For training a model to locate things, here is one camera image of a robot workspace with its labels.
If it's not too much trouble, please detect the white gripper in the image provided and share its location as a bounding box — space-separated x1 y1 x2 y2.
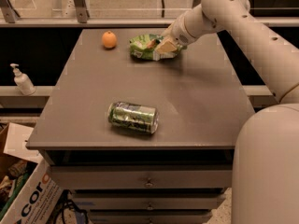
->
155 13 196 53

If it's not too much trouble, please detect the green rice chip bag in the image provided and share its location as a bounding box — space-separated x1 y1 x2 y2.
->
129 34 184 61

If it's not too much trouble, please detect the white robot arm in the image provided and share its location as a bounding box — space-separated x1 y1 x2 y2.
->
157 0 299 224

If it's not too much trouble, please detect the green soda can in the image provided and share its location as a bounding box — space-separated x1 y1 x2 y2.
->
107 102 159 134

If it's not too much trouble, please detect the orange fruit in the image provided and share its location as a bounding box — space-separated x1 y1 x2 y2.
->
102 31 117 49

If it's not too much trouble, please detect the grey drawer cabinet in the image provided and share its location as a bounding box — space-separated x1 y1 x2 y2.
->
27 29 253 224

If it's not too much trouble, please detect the top drawer knob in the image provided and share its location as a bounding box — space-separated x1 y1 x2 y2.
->
144 178 154 188

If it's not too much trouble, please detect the drawer knob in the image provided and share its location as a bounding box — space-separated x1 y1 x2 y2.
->
144 178 154 188
146 203 154 211

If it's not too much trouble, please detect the white pump soap bottle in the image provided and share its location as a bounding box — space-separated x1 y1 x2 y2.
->
10 63 36 95

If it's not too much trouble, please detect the middle drawer knob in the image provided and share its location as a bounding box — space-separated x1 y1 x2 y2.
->
146 203 154 211

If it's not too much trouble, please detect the white cardboard box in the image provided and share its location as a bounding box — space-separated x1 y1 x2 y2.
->
0 123 63 224

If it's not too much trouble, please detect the metal railing frame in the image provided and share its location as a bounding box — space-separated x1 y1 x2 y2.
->
0 0 299 28

